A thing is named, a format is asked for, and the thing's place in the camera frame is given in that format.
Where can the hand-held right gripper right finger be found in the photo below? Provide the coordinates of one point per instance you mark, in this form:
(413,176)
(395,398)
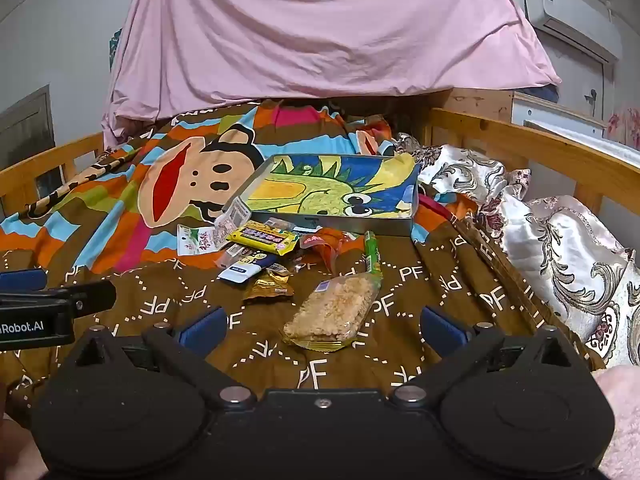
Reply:
(442,327)

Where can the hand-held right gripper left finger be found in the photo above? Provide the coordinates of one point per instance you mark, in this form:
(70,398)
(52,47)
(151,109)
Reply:
(202,330)

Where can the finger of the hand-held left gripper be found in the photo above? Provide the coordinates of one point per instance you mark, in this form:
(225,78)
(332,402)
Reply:
(22,280)
(85,296)

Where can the blue white snack packet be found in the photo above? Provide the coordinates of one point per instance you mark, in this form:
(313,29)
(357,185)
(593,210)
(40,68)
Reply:
(245,267)

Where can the gold snack packet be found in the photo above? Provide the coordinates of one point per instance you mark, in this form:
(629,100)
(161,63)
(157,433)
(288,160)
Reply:
(270,287)

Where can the white green snack packet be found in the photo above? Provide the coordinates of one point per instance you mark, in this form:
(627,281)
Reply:
(197,242)

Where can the yellow purple candy packet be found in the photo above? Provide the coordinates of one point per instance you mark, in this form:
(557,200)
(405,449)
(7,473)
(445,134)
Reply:
(262,237)

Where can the clear rice cracker packet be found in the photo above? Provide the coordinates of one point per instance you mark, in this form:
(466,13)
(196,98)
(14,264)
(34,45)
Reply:
(330,310)

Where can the white barcode snack packet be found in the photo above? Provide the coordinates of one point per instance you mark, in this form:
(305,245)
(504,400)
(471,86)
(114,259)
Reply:
(234,216)

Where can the orange red-label snack packet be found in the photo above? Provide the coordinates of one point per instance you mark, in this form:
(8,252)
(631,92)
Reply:
(327,250)

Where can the cartoon printed metal tin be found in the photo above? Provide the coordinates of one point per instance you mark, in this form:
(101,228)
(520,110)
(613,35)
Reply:
(325,185)

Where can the monkey printed blanket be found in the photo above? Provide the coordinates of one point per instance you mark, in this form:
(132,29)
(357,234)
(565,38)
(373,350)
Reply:
(125,270)

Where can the green snack stick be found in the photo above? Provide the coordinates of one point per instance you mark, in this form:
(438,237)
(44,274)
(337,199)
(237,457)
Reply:
(372,255)

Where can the floral satin quilt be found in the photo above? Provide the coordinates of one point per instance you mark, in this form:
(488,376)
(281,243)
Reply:
(550,240)

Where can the pink fuzzy clothing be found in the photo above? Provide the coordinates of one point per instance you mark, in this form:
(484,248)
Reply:
(622,410)

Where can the floral curtain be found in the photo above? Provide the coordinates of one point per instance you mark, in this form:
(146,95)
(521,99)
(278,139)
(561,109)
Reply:
(625,127)

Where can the pink bed sheet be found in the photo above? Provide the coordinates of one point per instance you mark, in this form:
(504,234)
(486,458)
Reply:
(320,35)

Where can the white air conditioner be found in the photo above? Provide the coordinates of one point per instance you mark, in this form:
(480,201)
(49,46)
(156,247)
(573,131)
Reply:
(565,5)

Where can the wooden bed rail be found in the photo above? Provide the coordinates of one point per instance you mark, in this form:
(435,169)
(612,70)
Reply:
(50,157)
(550,150)

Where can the teal wall poster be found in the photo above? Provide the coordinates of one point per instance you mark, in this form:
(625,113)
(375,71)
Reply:
(115,47)

